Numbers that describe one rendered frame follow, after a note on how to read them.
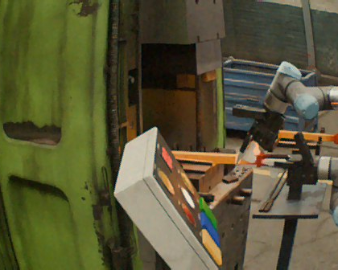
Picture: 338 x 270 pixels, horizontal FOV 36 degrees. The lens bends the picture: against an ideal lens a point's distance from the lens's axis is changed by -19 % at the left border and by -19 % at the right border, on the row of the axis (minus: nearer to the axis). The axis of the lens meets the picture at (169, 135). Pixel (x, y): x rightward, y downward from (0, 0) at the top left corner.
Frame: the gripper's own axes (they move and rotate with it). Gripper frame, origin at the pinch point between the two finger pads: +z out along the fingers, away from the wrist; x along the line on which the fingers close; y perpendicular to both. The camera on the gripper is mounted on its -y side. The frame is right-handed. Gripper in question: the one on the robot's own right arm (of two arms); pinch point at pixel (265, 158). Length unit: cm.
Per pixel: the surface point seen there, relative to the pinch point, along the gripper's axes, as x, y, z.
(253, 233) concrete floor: 159, 102, 53
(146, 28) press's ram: -17, -40, 29
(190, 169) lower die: -7.6, 2.3, 21.8
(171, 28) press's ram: -17.2, -40.0, 21.0
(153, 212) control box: -73, -11, 0
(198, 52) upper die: -10.9, -32.1, 16.3
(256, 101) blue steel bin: 372, 62, 120
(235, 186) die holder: 2.8, 10.6, 11.3
